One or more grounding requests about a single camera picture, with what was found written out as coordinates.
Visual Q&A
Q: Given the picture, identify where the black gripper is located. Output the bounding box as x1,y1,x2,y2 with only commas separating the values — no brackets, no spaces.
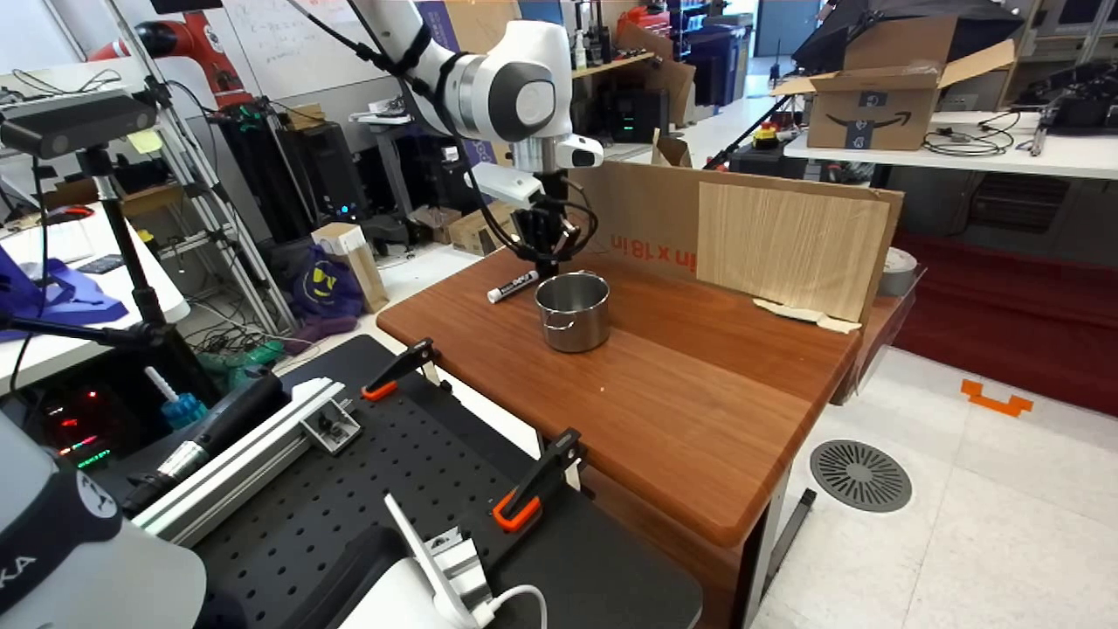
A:
511,171,588,279

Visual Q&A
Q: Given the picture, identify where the black dry erase marker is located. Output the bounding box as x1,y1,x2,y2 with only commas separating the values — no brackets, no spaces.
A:
483,264,546,307

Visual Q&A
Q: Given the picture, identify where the small steel pot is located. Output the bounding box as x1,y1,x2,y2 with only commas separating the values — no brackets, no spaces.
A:
531,268,615,356

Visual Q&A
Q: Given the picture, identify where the small tan cardboard box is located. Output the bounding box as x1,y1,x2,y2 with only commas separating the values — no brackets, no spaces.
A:
310,220,390,311

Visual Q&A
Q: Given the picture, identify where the brown cardboard panel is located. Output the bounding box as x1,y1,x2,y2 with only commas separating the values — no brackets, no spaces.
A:
567,156,907,340

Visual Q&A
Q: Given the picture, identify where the black perforated base board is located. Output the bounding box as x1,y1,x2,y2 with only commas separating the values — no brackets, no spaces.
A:
188,333,708,629

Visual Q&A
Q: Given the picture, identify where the silver metal rack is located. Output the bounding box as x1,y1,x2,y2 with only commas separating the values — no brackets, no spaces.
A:
100,0,299,341

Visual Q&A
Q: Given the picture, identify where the open cardboard shipping box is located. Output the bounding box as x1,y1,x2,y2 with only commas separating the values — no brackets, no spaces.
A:
771,15,1025,155

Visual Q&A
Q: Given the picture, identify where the round metal floor drain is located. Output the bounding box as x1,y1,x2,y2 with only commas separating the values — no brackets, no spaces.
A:
807,436,915,516

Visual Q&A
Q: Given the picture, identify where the blue purple cloth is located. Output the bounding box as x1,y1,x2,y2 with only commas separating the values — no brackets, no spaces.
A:
0,247,130,341

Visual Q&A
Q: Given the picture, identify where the white desk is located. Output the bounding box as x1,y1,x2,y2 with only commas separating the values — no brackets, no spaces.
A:
779,107,1118,185

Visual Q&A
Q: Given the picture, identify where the light grey wrist camera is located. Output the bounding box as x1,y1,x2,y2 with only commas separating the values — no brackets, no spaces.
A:
467,162,550,213

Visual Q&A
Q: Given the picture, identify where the black clamp orange handle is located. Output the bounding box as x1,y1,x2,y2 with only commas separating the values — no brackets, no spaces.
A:
359,334,444,408
486,427,588,538

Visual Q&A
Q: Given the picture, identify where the black wrist cable bundle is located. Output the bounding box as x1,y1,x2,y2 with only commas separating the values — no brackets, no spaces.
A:
289,0,606,264

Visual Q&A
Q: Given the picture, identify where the silver metal bracket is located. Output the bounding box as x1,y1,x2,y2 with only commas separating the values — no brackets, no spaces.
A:
337,490,502,629

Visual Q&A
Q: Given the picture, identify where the white cable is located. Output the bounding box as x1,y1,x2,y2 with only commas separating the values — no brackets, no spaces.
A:
467,581,551,629

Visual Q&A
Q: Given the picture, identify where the dark metal table frame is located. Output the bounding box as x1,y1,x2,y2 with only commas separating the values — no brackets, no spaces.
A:
761,485,816,587

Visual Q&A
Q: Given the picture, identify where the aluminium extrusion rail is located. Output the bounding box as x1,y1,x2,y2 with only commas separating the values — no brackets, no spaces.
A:
130,376,368,548

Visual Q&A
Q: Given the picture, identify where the black camera tripod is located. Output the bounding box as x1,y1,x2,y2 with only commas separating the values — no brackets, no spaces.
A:
0,82,188,364

